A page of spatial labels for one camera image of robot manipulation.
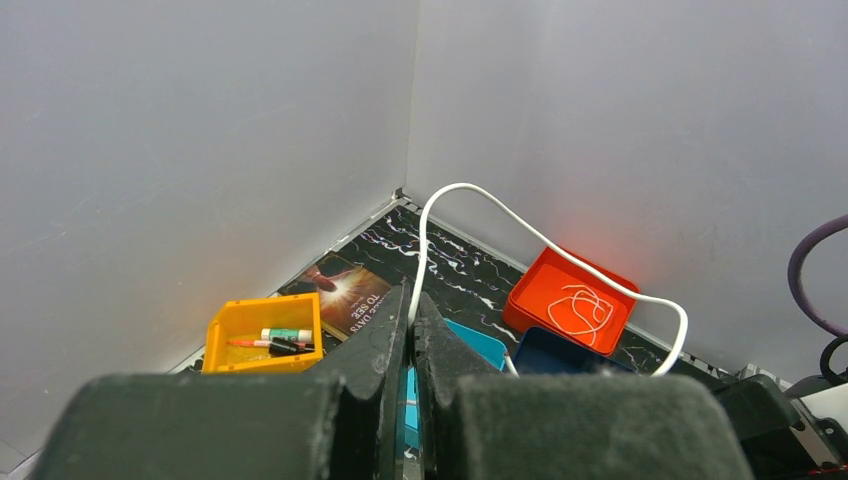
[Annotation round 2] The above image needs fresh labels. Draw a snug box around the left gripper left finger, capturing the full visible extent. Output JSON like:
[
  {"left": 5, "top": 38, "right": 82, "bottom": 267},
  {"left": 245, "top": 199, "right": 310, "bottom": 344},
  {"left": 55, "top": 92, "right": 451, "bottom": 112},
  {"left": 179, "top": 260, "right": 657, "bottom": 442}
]
[{"left": 32, "top": 283, "right": 410, "bottom": 479}]

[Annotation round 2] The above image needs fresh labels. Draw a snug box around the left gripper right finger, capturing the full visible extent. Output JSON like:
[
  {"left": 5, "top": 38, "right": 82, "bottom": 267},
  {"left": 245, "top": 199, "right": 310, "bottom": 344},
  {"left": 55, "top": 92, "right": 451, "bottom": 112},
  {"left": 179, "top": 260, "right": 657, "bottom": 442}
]
[{"left": 413, "top": 295, "right": 752, "bottom": 479}]

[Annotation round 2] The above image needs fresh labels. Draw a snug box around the cyan square tray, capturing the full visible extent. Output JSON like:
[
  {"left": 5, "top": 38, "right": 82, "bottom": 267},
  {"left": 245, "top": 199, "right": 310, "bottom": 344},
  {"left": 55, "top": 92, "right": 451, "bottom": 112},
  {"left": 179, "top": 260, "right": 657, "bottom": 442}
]
[{"left": 404, "top": 318, "right": 507, "bottom": 449}]

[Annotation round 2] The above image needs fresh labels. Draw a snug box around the orange square tray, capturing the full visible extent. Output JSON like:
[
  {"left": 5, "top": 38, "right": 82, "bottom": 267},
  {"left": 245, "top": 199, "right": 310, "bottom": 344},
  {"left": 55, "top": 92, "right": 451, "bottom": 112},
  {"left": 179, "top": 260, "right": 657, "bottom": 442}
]
[{"left": 502, "top": 247, "right": 636, "bottom": 357}]

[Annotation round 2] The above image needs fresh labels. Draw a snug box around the white cable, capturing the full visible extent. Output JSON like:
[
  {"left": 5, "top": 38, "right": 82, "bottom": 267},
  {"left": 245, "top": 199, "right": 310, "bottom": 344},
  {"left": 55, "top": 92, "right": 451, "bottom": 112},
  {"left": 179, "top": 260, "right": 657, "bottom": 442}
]
[{"left": 405, "top": 182, "right": 690, "bottom": 379}]

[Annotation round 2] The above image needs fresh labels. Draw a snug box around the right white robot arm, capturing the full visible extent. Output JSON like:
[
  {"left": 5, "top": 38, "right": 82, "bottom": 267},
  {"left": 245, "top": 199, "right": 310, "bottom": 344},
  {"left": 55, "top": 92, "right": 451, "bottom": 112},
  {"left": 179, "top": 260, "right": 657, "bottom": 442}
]
[{"left": 713, "top": 335, "right": 847, "bottom": 479}]

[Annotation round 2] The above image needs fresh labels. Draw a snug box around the navy square tray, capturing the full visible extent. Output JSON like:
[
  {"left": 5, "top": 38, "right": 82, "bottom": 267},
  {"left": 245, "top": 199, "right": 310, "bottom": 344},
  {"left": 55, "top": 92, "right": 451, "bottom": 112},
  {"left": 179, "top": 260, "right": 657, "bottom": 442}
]
[{"left": 512, "top": 327, "right": 633, "bottom": 375}]

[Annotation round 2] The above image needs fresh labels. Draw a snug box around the red pen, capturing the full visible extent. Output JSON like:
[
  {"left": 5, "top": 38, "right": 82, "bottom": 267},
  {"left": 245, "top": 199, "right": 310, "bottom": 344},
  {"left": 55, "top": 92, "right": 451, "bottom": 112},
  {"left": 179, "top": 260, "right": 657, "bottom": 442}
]
[{"left": 228, "top": 339, "right": 271, "bottom": 348}]

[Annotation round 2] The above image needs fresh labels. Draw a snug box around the dark paperback book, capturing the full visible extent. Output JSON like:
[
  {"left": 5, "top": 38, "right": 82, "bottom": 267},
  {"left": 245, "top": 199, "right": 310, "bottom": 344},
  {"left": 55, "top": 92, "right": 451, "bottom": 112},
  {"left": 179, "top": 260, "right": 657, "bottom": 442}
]
[{"left": 276, "top": 252, "right": 392, "bottom": 341}]

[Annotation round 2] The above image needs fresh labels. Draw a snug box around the yellow plastic bin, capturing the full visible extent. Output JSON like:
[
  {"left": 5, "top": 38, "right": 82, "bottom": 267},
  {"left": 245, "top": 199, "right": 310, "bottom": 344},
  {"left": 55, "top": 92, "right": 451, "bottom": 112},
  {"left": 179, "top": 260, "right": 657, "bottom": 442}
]
[{"left": 202, "top": 293, "right": 324, "bottom": 374}]

